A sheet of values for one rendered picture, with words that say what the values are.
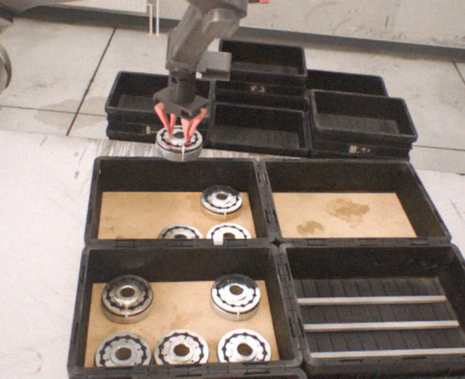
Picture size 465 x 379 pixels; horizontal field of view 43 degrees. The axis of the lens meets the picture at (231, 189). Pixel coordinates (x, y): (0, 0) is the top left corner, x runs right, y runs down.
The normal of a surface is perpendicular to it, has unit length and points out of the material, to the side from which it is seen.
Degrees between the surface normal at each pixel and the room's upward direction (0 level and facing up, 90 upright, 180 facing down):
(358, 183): 90
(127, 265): 90
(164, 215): 0
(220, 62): 49
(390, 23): 90
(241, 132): 0
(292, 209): 0
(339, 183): 90
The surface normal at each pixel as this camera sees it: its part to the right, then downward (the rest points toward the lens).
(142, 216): 0.09, -0.77
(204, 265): 0.10, 0.64
